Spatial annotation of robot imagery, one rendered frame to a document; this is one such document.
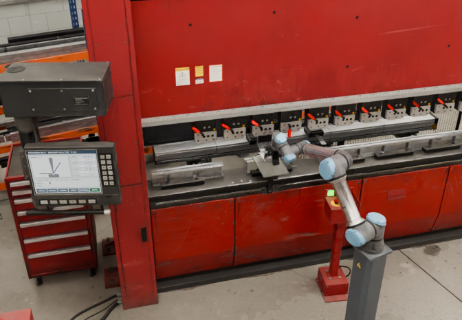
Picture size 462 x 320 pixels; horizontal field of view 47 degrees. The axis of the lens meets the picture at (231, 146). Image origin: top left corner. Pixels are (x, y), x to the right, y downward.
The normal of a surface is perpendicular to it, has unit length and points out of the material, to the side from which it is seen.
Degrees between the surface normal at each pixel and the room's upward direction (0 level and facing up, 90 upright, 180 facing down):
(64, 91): 90
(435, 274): 0
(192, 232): 90
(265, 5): 90
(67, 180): 90
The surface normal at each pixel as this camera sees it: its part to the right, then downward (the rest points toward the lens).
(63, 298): 0.00, -0.87
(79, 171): 0.04, 0.49
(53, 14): 0.47, 0.43
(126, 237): 0.25, 0.48
